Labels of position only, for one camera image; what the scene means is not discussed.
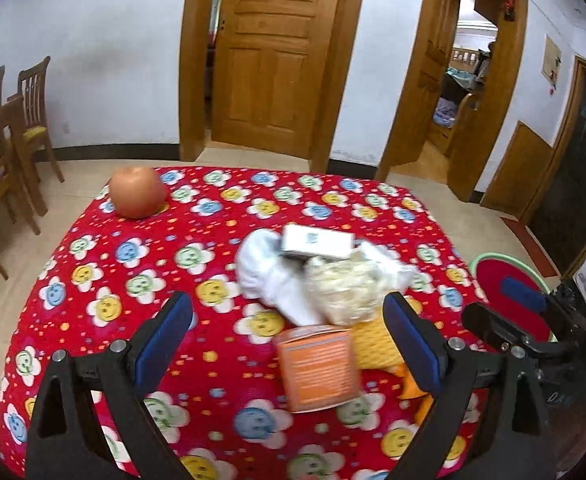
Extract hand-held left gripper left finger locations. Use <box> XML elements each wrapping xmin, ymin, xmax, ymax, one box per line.
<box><xmin>25</xmin><ymin>291</ymin><xmax>194</xmax><ymax>480</ymax></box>

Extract open wooden door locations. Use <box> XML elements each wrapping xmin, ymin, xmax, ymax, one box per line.
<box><xmin>413</xmin><ymin>0</ymin><xmax>462</xmax><ymax>157</ymax></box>

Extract red smiley flower blanket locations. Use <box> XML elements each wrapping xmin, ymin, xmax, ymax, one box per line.
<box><xmin>0</xmin><ymin>165</ymin><xmax>504</xmax><ymax>480</ymax></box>

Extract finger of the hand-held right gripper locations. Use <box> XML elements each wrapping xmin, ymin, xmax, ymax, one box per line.
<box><xmin>502</xmin><ymin>276</ymin><xmax>556</xmax><ymax>317</ymax></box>
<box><xmin>462</xmin><ymin>302</ymin><xmax>566</xmax><ymax>359</ymax></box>

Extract crumpled clear plastic bag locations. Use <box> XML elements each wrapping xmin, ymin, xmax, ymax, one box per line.
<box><xmin>305</xmin><ymin>240</ymin><xmax>420</xmax><ymax>326</ymax></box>

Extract white cloth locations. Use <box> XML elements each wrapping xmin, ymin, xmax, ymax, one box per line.
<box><xmin>235</xmin><ymin>229</ymin><xmax>324</xmax><ymax>326</ymax></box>

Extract yellow orange soft toy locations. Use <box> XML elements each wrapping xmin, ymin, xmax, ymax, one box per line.
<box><xmin>350</xmin><ymin>297</ymin><xmax>436</xmax><ymax>423</ymax></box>

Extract wide wooden door frame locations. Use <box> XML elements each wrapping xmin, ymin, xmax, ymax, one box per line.
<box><xmin>377</xmin><ymin>0</ymin><xmax>530</xmax><ymax>204</ymax></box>

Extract wooden chairs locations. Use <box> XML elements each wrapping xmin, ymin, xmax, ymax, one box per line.
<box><xmin>0</xmin><ymin>95</ymin><xmax>42</xmax><ymax>236</ymax></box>

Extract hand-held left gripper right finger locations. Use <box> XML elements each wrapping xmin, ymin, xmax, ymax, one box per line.
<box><xmin>383</xmin><ymin>291</ymin><xmax>558</xmax><ymax>480</ymax></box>

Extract orange cardboard box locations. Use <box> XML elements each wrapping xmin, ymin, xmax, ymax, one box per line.
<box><xmin>274</xmin><ymin>325</ymin><xmax>362</xmax><ymax>413</ymax></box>

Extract white cardboard box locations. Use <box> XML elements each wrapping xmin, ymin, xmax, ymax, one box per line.
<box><xmin>280</xmin><ymin>224</ymin><xmax>358</xmax><ymax>261</ymax></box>

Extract wooden bed with bedding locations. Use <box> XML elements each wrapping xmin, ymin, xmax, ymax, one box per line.
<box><xmin>430</xmin><ymin>45</ymin><xmax>480</xmax><ymax>157</ymax></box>

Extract wooden wall panel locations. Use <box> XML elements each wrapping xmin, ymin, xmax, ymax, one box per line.
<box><xmin>480</xmin><ymin>120</ymin><xmax>556</xmax><ymax>219</ymax></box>

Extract beige wall box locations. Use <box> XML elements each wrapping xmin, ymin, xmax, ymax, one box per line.
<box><xmin>542</xmin><ymin>35</ymin><xmax>563</xmax><ymax>84</ymax></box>

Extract red door mat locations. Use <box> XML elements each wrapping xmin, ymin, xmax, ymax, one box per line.
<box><xmin>499</xmin><ymin>215</ymin><xmax>562</xmax><ymax>279</ymax></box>

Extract wooden chair with yellow cushion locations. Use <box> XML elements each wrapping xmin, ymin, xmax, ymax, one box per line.
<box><xmin>16</xmin><ymin>56</ymin><xmax>66</xmax><ymax>184</ymax></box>

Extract panelled wooden door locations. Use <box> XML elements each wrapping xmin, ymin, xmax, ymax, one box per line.
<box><xmin>211</xmin><ymin>0</ymin><xmax>346</xmax><ymax>144</ymax></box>

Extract apple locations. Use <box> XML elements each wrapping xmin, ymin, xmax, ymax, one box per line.
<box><xmin>110</xmin><ymin>166</ymin><xmax>170</xmax><ymax>219</ymax></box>

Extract dark entrance door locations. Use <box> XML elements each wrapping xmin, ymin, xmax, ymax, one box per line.
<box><xmin>527</xmin><ymin>56</ymin><xmax>586</xmax><ymax>277</ymax></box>

